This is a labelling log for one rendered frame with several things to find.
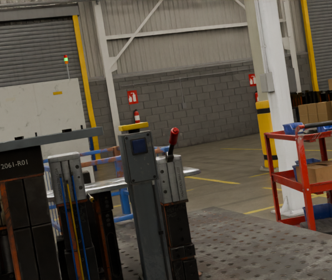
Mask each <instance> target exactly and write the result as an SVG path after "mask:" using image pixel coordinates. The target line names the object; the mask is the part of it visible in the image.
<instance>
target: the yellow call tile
mask: <svg viewBox="0 0 332 280"><path fill-rule="evenodd" d="M146 127H149V125H148V122H142V123H135V124H128V125H123V126H119V127H118V128H119V131H128V133H129V134H130V133H137V132H140V130H139V129H140V128H146Z"/></svg>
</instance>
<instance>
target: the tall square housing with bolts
mask: <svg viewBox="0 0 332 280"><path fill-rule="evenodd" d="M48 164H49V170H50V174H51V180H52V187H53V193H54V200H55V203H56V207H58V208H59V214H60V218H61V225H62V231H63V238H64V244H65V247H63V248H64V254H65V258H66V265H67V271H68V277H69V280H100V279H99V272H98V266H97V259H96V255H95V249H94V245H93V243H92V240H91V236H90V229H89V223H88V216H87V209H86V205H85V202H87V201H88V200H87V196H86V192H85V186H84V179H83V173H82V166H81V160H80V154H79V153H78V152H71V153H64V154H58V155H53V156H48Z"/></svg>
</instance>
